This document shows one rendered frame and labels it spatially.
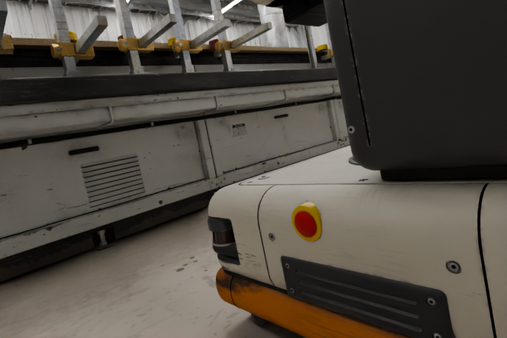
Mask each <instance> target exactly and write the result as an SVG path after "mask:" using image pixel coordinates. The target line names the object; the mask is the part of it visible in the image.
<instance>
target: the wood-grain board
mask: <svg viewBox="0 0 507 338"><path fill-rule="evenodd" d="M12 41H13V45H14V49H38V50H50V49H51V44H56V42H55V39H52V38H12ZM153 46H154V51H173V50H172V48H170V47H169V44H168V43H159V42H153ZM201 47H202V51H200V52H214V51H215V49H210V46H209V45H201ZM93 48H94V51H119V49H118V42H117V41H95V42H94V43H93ZM236 53H273V54H307V53H308V49H307V48H288V47H266V46H244V45H241V50H240V51H238V52H236ZM315 53H316V54H323V53H322V52H321V51H320V52H318V49H317V48H315Z"/></svg>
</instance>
